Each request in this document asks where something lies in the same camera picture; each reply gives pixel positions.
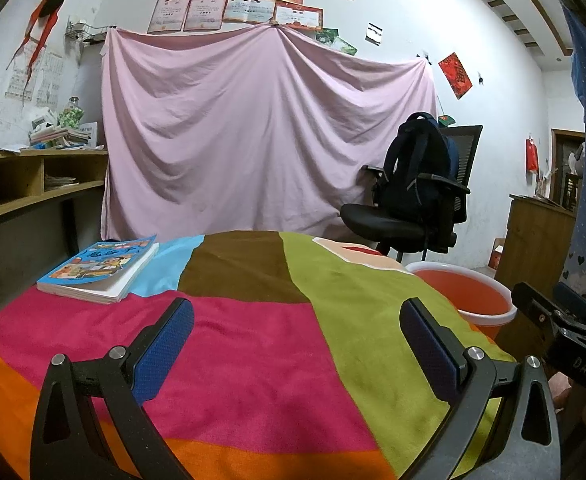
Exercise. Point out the person's right hand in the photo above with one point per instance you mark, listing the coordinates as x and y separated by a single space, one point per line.
559 390

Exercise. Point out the glass jar green contents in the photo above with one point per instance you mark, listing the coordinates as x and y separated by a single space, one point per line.
70 115

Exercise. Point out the black office chair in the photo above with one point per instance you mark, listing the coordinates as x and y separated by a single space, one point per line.
383 220

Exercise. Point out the green red wall ornament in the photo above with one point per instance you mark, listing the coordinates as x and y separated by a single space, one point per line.
446 120

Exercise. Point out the white box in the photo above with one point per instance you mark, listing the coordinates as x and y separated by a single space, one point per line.
89 134

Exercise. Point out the wooden door frame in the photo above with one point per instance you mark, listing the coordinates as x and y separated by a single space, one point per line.
555 160

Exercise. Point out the small red hanging ornament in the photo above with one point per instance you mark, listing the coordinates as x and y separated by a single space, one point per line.
532 155

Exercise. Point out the orange plastic basin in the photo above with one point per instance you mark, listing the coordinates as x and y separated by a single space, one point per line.
463 292

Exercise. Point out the stack of books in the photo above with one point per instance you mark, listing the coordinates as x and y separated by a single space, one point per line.
58 137

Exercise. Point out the multicolour blanket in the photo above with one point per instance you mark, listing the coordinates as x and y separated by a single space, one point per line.
253 350

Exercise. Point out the dark blue backpack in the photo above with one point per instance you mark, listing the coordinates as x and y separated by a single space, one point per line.
418 160

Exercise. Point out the cardboard box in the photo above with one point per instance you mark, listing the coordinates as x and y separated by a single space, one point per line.
498 252

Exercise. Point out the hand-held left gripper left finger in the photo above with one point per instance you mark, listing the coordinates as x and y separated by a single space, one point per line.
165 345

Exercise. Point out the papers in shelf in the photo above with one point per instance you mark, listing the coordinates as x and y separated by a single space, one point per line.
60 182

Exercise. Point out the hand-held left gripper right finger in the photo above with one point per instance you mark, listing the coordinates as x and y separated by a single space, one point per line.
428 345

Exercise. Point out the green photo cards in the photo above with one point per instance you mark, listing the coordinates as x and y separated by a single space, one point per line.
338 42

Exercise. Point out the pink hanging sheet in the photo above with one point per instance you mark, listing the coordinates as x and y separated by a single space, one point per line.
263 125

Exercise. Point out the black white wall sticker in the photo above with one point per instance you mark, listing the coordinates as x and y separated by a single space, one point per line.
375 32

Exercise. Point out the wooden cabinet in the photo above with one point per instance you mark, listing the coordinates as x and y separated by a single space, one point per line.
533 235

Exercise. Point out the wall calendar sheets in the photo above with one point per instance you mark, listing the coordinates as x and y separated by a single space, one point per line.
48 80

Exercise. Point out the metal wall rack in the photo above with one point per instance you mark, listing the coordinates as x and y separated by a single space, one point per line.
85 32

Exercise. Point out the red tassel wall ornament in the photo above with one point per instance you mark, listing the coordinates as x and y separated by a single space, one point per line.
48 7

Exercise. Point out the illustrated blue book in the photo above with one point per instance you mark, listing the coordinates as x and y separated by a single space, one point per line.
98 265

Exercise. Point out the loose white papers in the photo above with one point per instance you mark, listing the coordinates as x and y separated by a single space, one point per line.
7 149

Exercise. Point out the red paper wall poster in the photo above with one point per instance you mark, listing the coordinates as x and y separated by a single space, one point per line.
455 75

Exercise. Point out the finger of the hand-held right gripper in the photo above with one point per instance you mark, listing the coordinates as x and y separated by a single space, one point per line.
540 315
575 300

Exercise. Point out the wooden desk with shelves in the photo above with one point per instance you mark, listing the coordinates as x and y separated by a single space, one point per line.
13 170

